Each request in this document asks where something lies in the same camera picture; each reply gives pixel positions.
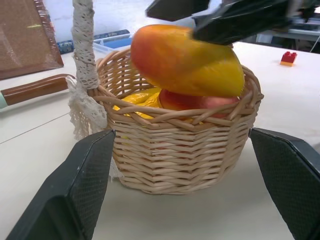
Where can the clear plastic box blue lid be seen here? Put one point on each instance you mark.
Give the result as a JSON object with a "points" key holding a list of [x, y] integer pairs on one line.
{"points": [[112, 45]]}

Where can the brown framed board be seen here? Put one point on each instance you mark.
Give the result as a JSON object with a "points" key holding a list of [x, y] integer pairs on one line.
{"points": [[25, 37]]}

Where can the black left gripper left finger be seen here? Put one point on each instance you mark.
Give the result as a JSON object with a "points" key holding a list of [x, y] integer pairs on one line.
{"points": [[75, 190]]}

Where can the blue plastic container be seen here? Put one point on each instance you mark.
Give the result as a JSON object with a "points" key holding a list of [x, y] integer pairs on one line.
{"points": [[65, 46]]}

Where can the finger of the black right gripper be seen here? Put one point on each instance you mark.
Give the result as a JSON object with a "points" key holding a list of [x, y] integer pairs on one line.
{"points": [[240, 20], [175, 10]]}

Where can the orange yellow mango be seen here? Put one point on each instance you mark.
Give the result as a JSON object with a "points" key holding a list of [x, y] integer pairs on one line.
{"points": [[175, 62]]}

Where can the red and yellow toy brick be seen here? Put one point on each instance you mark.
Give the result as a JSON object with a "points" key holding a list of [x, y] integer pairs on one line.
{"points": [[288, 58]]}

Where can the yellow banana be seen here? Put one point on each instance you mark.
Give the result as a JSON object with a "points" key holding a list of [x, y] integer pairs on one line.
{"points": [[142, 98]]}

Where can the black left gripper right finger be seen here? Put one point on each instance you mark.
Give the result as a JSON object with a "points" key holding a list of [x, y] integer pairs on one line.
{"points": [[292, 180]]}

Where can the grey background bench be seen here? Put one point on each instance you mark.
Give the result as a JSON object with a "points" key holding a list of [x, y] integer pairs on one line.
{"points": [[295, 35]]}

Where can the red apple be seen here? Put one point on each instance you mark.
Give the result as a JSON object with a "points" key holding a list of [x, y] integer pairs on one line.
{"points": [[190, 101]]}

